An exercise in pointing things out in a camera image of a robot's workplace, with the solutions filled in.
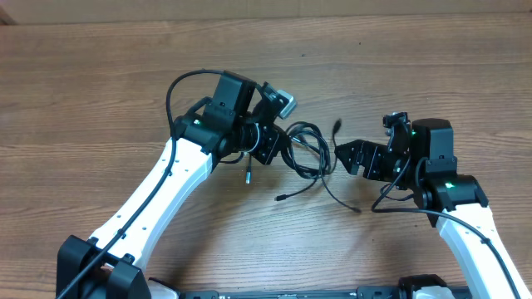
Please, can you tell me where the black USB cable short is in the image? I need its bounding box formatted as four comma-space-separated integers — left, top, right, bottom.
244, 120, 333, 203

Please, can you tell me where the black USB cable long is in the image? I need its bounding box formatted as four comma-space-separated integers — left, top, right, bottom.
275, 121, 361, 213

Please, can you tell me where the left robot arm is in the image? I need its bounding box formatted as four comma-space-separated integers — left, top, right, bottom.
56, 71, 297, 298

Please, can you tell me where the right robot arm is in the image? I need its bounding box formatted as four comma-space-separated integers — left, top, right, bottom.
335, 113, 531, 298

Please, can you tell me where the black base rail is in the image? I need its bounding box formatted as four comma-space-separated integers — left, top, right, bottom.
149, 273, 473, 299

